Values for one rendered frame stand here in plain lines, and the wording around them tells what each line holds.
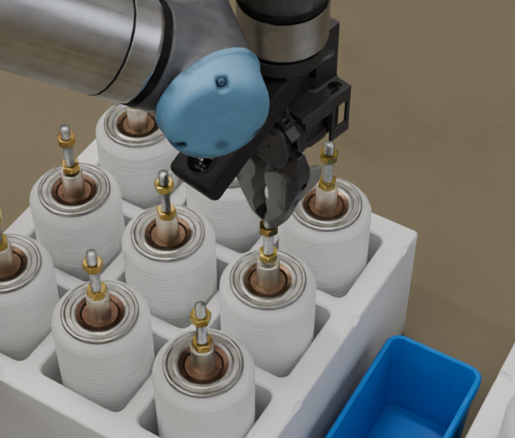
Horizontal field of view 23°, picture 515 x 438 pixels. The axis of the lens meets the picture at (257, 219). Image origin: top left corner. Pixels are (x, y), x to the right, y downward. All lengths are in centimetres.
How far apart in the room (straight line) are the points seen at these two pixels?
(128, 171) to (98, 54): 61
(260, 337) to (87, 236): 22
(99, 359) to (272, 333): 17
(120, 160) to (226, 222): 14
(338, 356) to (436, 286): 31
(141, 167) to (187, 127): 57
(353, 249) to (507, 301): 32
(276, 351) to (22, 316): 25
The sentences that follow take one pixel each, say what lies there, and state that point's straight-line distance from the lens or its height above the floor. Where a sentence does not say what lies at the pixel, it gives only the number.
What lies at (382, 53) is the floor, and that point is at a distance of 188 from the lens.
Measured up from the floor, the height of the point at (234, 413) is 23.
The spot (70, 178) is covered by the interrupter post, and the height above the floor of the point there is 28.
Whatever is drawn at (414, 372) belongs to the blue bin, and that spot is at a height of 8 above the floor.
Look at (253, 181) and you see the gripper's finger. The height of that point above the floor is 39.
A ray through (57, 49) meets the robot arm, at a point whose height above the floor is 72.
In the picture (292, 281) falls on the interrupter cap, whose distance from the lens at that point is 124.
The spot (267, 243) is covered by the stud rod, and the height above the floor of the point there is 31.
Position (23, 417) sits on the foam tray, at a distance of 132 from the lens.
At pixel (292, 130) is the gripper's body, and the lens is 106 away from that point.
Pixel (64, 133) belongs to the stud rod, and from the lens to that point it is 127.
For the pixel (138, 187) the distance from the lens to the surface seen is 141.
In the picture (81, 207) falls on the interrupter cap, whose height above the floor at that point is 25.
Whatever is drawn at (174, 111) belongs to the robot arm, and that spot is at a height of 66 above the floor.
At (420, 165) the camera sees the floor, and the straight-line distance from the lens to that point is 172.
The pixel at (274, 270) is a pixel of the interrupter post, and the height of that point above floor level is 28.
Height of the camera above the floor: 121
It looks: 48 degrees down
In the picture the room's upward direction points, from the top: straight up
